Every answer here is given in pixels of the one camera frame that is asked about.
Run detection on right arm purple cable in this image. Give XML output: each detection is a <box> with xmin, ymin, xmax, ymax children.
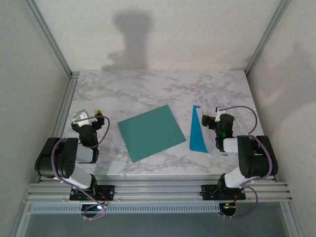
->
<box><xmin>218</xmin><ymin>105</ymin><xmax>275</xmax><ymax>220</ymax></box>

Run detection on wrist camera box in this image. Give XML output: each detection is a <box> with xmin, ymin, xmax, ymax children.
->
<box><xmin>73</xmin><ymin>109</ymin><xmax>96</xmax><ymax>127</ymax></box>
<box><xmin>214</xmin><ymin>107</ymin><xmax>224</xmax><ymax>123</ymax></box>

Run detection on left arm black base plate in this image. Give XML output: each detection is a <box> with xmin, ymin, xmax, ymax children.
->
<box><xmin>69</xmin><ymin>185</ymin><xmax>116</xmax><ymax>201</ymax></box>

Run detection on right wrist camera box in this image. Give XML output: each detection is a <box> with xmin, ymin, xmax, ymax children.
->
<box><xmin>214</xmin><ymin>107</ymin><xmax>224</xmax><ymax>123</ymax></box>

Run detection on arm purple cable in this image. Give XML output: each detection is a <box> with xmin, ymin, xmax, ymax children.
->
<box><xmin>51</xmin><ymin>115</ymin><xmax>111</xmax><ymax>221</ymax></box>
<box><xmin>218</xmin><ymin>105</ymin><xmax>275</xmax><ymax>220</ymax></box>

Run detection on grey slotted cable duct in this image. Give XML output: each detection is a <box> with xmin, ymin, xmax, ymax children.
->
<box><xmin>29</xmin><ymin>203</ymin><xmax>220</xmax><ymax>214</ymax></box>

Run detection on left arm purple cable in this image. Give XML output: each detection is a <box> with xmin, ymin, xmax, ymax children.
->
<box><xmin>51</xmin><ymin>115</ymin><xmax>111</xmax><ymax>221</ymax></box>

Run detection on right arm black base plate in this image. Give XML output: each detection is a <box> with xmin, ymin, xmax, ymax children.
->
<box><xmin>201</xmin><ymin>184</ymin><xmax>247</xmax><ymax>200</ymax></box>

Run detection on printed white paper sheet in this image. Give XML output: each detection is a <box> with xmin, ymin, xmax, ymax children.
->
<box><xmin>194</xmin><ymin>92</ymin><xmax>249</xmax><ymax>157</ymax></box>

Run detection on aluminium frame post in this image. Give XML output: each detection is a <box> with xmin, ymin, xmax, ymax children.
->
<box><xmin>244</xmin><ymin>0</ymin><xmax>292</xmax><ymax>76</ymax></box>
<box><xmin>23</xmin><ymin>0</ymin><xmax>80</xmax><ymax>79</ymax></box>

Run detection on aluminium side rail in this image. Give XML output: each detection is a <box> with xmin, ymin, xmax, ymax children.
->
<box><xmin>37</xmin><ymin>71</ymin><xmax>80</xmax><ymax>183</ymax></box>

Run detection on green folder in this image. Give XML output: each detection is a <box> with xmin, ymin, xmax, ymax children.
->
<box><xmin>117</xmin><ymin>104</ymin><xmax>187</xmax><ymax>163</ymax></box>

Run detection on blue file sheet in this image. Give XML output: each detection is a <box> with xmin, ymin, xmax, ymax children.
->
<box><xmin>189</xmin><ymin>105</ymin><xmax>229</xmax><ymax>157</ymax></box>

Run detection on aluminium frame rail beam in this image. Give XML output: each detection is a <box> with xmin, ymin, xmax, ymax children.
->
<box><xmin>23</xmin><ymin>181</ymin><xmax>293</xmax><ymax>204</ymax></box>

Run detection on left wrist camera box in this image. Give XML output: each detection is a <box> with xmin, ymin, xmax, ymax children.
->
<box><xmin>73</xmin><ymin>109</ymin><xmax>96</xmax><ymax>127</ymax></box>

